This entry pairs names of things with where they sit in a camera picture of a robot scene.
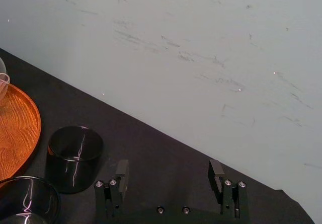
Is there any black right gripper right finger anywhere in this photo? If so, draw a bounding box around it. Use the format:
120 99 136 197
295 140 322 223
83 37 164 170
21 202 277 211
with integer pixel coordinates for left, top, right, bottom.
208 159 250 220

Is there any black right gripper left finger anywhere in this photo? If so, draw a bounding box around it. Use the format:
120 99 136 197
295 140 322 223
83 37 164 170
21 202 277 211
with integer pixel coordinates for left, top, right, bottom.
94 159 130 219

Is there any round orange wooden tray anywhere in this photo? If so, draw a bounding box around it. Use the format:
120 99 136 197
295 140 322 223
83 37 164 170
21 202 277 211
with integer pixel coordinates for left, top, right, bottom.
0 83 42 182

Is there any black table cloth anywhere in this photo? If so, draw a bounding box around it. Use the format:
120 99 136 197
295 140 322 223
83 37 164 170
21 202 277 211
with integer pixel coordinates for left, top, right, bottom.
0 47 316 224

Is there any dark glass cup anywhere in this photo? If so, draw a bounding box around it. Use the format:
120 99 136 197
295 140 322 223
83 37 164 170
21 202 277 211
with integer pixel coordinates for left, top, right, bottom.
46 125 104 194
0 176 61 224

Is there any clear glass pitcher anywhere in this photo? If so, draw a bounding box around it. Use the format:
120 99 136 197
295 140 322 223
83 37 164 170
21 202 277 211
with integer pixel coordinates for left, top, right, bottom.
0 57 11 107

